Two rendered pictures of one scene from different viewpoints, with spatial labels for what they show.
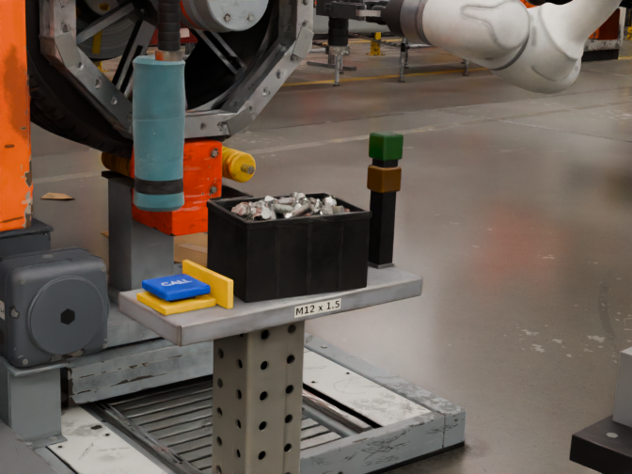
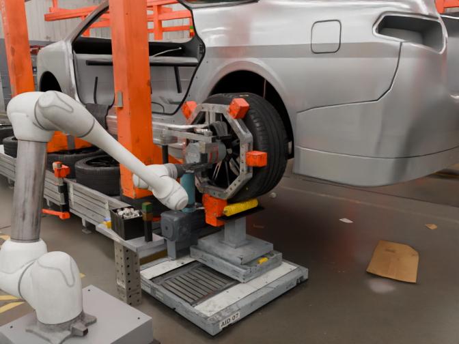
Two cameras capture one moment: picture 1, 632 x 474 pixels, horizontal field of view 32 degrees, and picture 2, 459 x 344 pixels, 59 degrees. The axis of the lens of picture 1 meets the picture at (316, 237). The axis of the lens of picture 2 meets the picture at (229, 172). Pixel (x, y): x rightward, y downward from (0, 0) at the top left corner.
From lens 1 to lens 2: 2.80 m
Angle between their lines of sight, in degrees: 80
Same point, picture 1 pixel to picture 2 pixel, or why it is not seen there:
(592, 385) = not seen: outside the picture
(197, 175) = (211, 207)
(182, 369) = (214, 265)
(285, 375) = (119, 254)
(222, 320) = (100, 228)
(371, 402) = (212, 304)
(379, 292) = (127, 244)
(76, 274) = (170, 218)
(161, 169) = not seen: hidden behind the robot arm
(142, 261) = (227, 231)
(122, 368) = (200, 254)
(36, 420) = (171, 252)
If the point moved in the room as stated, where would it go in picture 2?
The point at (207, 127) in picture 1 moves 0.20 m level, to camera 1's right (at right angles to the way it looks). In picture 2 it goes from (215, 194) to (218, 205)
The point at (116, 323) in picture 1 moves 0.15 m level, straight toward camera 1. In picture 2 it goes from (204, 241) to (181, 245)
